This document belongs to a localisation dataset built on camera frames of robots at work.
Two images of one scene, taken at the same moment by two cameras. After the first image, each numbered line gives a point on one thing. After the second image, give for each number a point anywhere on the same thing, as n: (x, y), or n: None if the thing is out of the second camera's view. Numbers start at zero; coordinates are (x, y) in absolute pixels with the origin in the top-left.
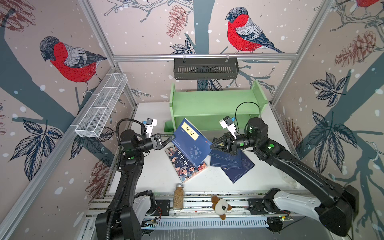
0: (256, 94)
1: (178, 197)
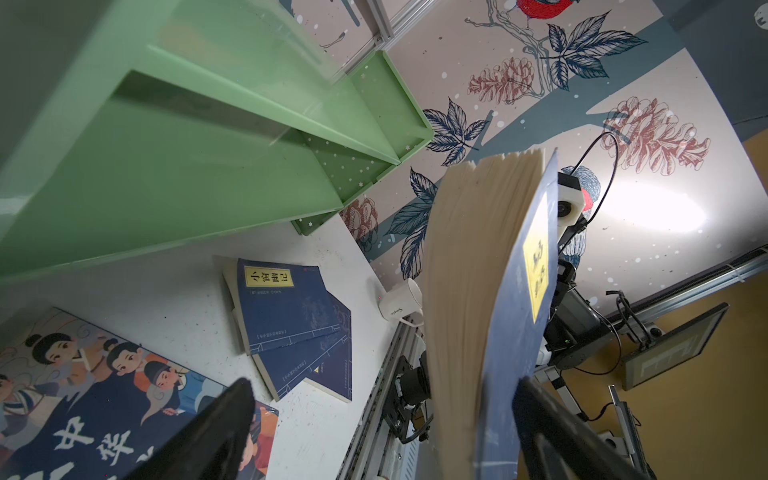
0: (127, 125)
1: None
